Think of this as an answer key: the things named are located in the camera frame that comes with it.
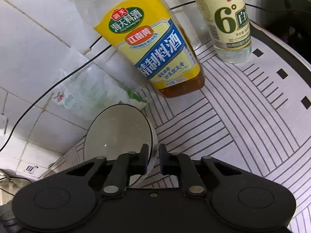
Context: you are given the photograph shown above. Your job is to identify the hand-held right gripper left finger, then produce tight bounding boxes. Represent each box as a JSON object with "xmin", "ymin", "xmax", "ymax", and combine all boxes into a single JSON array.
[{"xmin": 66, "ymin": 144, "xmax": 149, "ymax": 192}]

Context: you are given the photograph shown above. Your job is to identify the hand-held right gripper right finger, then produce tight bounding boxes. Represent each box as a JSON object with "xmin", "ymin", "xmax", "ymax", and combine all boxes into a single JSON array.
[{"xmin": 158, "ymin": 144, "xmax": 241, "ymax": 190}]

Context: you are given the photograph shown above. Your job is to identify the white bowl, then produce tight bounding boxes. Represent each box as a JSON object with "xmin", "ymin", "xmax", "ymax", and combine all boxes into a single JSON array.
[{"xmin": 83, "ymin": 104, "xmax": 158, "ymax": 189}]

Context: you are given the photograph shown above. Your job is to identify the striped white tablecloth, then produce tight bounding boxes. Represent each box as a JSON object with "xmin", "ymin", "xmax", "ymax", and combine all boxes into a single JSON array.
[{"xmin": 41, "ymin": 21, "xmax": 311, "ymax": 233}]

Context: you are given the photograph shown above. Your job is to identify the clear plastic bag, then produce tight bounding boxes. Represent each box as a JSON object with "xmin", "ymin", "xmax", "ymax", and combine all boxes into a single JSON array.
[{"xmin": 50, "ymin": 64, "xmax": 149, "ymax": 122}]

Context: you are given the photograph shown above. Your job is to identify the yellow label cooking wine bottle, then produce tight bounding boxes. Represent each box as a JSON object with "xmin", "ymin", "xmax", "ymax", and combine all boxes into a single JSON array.
[{"xmin": 73, "ymin": 0, "xmax": 206, "ymax": 99}]

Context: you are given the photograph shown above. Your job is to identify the clear vinegar bottle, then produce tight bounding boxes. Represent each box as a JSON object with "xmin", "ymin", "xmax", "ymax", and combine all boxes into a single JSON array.
[{"xmin": 186, "ymin": 0, "xmax": 253, "ymax": 64}]

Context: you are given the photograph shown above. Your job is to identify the black wok with lid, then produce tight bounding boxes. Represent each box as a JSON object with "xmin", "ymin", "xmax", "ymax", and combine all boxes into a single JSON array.
[{"xmin": 260, "ymin": 0, "xmax": 311, "ymax": 61}]

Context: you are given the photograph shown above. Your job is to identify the white wall sticker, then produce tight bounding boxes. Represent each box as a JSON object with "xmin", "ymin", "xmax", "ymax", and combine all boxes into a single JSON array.
[{"xmin": 23, "ymin": 164, "xmax": 39, "ymax": 175}]

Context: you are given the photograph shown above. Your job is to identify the black cable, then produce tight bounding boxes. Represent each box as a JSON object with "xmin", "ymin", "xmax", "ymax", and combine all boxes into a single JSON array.
[{"xmin": 0, "ymin": 35, "xmax": 117, "ymax": 151}]

